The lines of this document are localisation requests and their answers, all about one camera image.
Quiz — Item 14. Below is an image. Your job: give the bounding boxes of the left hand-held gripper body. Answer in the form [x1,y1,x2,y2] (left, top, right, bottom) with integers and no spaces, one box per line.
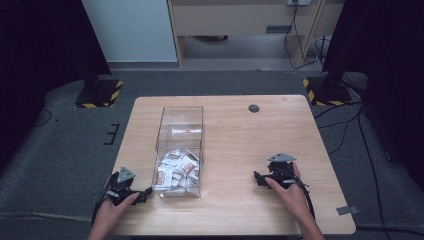
[105,166,143,207]

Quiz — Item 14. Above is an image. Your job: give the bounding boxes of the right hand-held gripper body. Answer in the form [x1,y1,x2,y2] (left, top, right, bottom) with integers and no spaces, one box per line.
[265,151,298,190]

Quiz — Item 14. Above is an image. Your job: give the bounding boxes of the pile of white packets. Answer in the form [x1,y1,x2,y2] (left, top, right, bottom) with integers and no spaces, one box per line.
[153,148,201,195]

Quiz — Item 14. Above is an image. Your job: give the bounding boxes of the clear plastic box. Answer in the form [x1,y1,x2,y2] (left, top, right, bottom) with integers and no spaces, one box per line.
[151,105,205,199]

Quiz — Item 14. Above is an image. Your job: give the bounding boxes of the person's left hand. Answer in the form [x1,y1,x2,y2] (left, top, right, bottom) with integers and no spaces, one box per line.
[95,192,141,228]

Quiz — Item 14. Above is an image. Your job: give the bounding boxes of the person's right hand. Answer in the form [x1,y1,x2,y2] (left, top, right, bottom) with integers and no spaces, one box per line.
[264,162,312,220]

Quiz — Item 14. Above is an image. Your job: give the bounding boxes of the grey tape strip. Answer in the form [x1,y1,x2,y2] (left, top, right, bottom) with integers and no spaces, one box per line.
[335,205,361,216]

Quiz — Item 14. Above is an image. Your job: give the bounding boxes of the black yellow striped stand base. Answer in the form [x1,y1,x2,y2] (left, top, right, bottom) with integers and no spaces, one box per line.
[74,78,125,110]
[302,76,354,108]

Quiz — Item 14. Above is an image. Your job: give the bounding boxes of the dark curtain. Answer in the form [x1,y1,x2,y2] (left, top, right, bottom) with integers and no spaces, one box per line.
[0,0,112,171]
[321,0,424,183]

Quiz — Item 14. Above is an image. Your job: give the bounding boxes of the white panel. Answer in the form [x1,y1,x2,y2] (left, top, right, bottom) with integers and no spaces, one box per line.
[81,0,178,63]

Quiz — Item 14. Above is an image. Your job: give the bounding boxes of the light wooden desk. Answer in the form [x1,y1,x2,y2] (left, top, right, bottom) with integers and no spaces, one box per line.
[166,0,345,69]

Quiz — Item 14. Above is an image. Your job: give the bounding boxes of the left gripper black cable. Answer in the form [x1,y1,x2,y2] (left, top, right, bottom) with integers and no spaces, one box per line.
[90,194,113,226]

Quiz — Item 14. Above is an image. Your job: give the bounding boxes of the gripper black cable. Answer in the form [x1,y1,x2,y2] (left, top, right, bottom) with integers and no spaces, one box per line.
[90,194,113,226]
[281,169,317,221]

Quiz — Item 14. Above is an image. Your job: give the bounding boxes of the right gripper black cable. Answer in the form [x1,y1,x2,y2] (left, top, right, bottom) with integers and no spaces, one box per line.
[281,169,317,221]

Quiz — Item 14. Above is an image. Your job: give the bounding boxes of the long black floor cable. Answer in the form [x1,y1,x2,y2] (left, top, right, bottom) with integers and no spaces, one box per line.
[355,111,386,234]

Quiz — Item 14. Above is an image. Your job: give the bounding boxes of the thin black floor cable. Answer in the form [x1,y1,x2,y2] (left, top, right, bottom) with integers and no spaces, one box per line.
[34,108,54,128]

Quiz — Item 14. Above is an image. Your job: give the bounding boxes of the black hanging cable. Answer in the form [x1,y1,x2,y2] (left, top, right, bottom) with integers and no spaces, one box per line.
[283,3,322,71]

